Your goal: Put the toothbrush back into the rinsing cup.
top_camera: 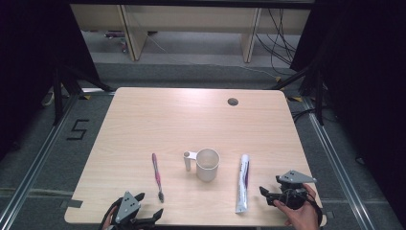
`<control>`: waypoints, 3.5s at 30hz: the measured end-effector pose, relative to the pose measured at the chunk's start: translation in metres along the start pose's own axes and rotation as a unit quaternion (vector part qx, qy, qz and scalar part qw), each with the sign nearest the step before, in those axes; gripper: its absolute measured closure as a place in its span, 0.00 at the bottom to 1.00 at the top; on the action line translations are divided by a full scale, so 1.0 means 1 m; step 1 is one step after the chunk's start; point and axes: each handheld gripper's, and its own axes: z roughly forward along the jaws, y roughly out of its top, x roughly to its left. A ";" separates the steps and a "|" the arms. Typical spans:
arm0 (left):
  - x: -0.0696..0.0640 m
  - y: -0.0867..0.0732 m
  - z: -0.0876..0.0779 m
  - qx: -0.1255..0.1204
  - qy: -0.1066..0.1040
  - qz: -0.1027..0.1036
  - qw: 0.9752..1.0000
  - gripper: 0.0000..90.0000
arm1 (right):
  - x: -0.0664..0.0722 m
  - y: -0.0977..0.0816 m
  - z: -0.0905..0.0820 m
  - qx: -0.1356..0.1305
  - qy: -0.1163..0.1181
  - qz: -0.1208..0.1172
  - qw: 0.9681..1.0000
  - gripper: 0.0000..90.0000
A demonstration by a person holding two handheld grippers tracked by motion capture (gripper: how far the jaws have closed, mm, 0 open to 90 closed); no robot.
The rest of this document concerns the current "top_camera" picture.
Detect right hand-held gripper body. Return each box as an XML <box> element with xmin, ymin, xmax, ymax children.
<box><xmin>275</xmin><ymin>170</ymin><xmax>318</xmax><ymax>211</ymax></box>

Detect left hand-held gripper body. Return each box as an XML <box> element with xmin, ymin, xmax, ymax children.
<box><xmin>109</xmin><ymin>191</ymin><xmax>151</xmax><ymax>230</ymax></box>

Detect white toothpaste tube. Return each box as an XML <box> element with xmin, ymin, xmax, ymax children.
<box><xmin>235</xmin><ymin>153</ymin><xmax>251</xmax><ymax>215</ymax></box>

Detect pink toothbrush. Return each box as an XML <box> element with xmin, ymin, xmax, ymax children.
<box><xmin>151</xmin><ymin>152</ymin><xmax>165</xmax><ymax>204</ymax></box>

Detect white cup with side holder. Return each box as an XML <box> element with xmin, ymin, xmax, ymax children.
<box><xmin>182</xmin><ymin>148</ymin><xmax>221</xmax><ymax>183</ymax></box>

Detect person's left hand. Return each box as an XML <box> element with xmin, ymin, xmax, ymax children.
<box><xmin>102</xmin><ymin>206</ymin><xmax>119</xmax><ymax>230</ymax></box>

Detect person's right hand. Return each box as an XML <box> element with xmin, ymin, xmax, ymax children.
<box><xmin>273</xmin><ymin>183</ymin><xmax>322</xmax><ymax>230</ymax></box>

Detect black metal stand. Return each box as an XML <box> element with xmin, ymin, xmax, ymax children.
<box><xmin>52</xmin><ymin>63</ymin><xmax>116</xmax><ymax>127</ymax></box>
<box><xmin>269</xmin><ymin>60</ymin><xmax>327</xmax><ymax>127</ymax></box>

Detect black curtain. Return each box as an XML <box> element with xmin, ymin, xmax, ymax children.
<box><xmin>289</xmin><ymin>0</ymin><xmax>406</xmax><ymax>219</ymax></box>
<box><xmin>0</xmin><ymin>0</ymin><xmax>101</xmax><ymax>161</ymax></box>

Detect small coloured clutter under desk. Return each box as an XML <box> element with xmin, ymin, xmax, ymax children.
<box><xmin>103</xmin><ymin>30</ymin><xmax>129</xmax><ymax>54</ymax></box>

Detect beige wooden desk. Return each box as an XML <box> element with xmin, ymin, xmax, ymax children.
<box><xmin>70</xmin><ymin>3</ymin><xmax>312</xmax><ymax>63</ymax></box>

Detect metal floor rail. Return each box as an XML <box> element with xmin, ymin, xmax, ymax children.
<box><xmin>301</xmin><ymin>95</ymin><xmax>378</xmax><ymax>230</ymax></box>
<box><xmin>0</xmin><ymin>92</ymin><xmax>81</xmax><ymax>230</ymax></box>

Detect bundle of black cables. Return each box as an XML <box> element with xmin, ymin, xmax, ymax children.
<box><xmin>255</xmin><ymin>8</ymin><xmax>299</xmax><ymax>77</ymax></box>

